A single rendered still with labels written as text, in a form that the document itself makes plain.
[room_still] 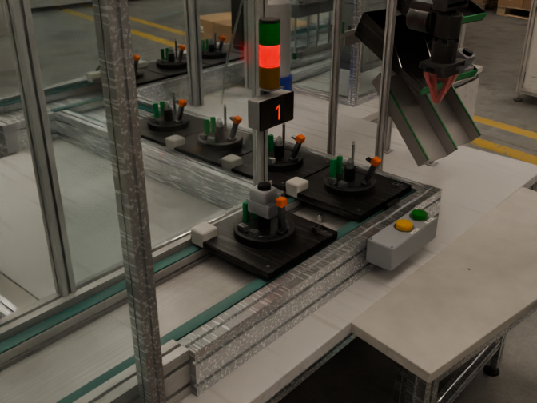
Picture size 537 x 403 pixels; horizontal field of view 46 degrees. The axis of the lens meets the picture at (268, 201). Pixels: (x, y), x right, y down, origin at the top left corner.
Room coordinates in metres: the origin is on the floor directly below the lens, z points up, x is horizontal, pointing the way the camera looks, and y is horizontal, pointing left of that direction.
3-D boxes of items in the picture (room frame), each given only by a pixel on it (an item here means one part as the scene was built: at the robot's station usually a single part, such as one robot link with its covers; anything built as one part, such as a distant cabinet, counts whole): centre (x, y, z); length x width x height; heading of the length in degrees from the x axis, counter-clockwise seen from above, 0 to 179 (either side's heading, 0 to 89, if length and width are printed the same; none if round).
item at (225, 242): (1.27, 0.01, 0.96); 0.24 x 0.24 x 0.02; 48
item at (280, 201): (1.24, -0.02, 1.04); 0.04 x 0.02 x 0.08; 48
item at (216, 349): (1.21, -0.15, 0.91); 0.89 x 0.06 x 0.11; 138
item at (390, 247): (1.31, -0.32, 0.93); 0.21 x 0.07 x 0.06; 138
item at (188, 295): (1.31, 0.00, 0.91); 0.84 x 0.28 x 0.10; 138
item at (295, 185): (1.52, -0.21, 1.01); 0.24 x 0.24 x 0.13; 48
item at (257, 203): (1.27, 0.02, 1.06); 0.08 x 0.04 x 0.07; 48
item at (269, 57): (1.46, 0.00, 1.33); 0.05 x 0.05 x 0.05
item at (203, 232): (1.26, 0.15, 0.97); 0.05 x 0.05 x 0.04; 48
